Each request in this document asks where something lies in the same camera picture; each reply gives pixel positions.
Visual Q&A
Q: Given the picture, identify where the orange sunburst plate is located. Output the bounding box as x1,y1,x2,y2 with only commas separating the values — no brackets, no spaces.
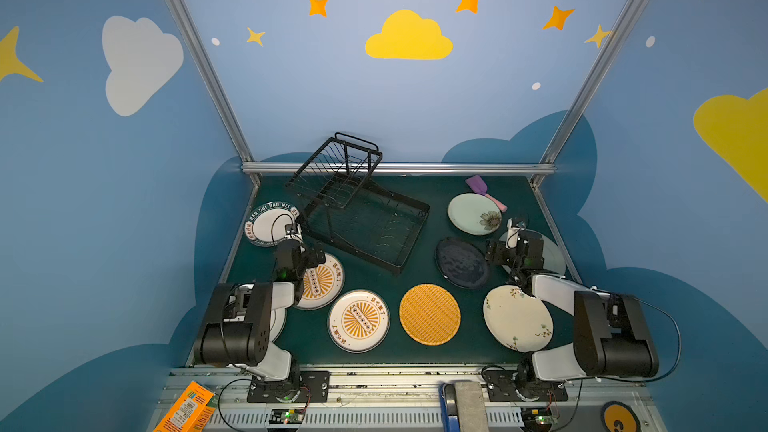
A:
328,290,391,354
295,253,345,310

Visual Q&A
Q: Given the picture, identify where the purple pink spatula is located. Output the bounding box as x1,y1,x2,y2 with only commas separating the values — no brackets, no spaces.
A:
465,175,508,213

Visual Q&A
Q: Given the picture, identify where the pale green flower plate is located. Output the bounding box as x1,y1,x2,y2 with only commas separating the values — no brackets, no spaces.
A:
447,193,502,236

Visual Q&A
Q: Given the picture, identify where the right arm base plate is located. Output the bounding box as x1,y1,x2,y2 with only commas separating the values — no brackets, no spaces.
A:
480,367,568,402

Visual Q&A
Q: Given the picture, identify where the black wire dish rack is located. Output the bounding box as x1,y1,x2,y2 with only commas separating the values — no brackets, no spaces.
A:
286,132,430,276

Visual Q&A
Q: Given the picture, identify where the grey blue block tool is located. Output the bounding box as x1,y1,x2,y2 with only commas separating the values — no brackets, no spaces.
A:
439,380,489,432

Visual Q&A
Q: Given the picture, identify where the pale green plain plate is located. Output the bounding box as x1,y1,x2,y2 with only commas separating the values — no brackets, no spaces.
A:
530,230,567,276

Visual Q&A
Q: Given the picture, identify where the yellow black round disc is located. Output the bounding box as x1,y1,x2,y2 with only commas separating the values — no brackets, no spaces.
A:
601,401,641,432

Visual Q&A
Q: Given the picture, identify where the white cloud emblem plate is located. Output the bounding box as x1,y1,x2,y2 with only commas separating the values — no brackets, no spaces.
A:
269,308,286,342

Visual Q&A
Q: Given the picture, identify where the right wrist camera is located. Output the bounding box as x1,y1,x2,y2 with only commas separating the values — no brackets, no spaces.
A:
505,218,527,249

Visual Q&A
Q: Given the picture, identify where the green circuit board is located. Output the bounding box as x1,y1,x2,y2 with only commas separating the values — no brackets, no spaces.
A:
520,408,555,432
268,408,306,426

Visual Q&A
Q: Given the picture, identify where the orange cardboard box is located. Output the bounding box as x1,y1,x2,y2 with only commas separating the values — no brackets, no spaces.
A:
153,382,217,432

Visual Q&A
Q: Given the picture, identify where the green rim lettered plate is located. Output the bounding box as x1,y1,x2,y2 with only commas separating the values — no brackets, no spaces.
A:
244,201,300,247

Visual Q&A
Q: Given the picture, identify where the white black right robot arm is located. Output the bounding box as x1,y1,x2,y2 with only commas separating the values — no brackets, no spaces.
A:
482,228,660,383

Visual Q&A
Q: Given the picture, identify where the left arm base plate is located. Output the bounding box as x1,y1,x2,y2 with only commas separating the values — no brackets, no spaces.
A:
246,370,330,406

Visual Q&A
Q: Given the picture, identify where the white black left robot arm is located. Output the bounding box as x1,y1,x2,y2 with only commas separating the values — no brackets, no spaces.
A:
193,239,326,390

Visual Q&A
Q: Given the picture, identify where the right green circuit board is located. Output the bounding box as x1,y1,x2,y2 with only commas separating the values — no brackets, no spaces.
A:
520,408,555,432

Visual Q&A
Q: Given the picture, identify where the yellow woven round mat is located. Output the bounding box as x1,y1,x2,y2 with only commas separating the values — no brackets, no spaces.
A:
399,284,461,346

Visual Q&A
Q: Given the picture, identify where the dark blue plate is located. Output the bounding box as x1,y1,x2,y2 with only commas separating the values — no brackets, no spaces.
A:
435,237,490,289

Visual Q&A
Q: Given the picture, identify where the cream floral sprig plate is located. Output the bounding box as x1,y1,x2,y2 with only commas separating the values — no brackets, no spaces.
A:
483,285,554,353

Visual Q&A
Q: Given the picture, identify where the left green circuit board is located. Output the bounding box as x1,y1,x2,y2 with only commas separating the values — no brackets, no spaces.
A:
268,408,306,426

